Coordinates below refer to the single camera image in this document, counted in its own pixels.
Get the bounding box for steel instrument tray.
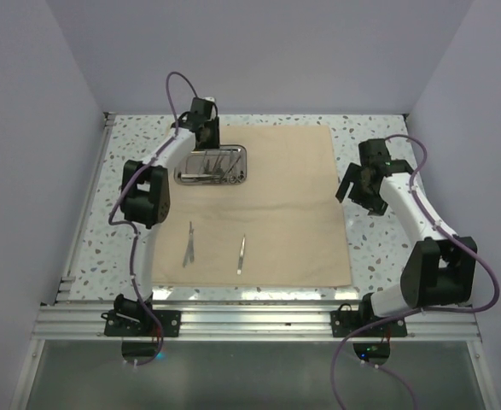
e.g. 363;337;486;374
173;144;248;185

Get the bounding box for beige cloth wrap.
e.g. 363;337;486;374
151;126;352;288

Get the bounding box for steel tweezers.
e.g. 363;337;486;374
236;234;246;276

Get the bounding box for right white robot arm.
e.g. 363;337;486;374
335;138;477;336

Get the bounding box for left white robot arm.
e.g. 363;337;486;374
115;97;220;302

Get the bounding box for steel scissors in tray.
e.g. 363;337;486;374
220;149;247;185

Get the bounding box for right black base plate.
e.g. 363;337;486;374
329;303;408;338

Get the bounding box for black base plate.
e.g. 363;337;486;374
101;294;182;337
329;303;408;338

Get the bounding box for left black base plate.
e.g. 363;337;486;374
101;294;182;337

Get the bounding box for aluminium rail frame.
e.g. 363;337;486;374
32;111;481;343

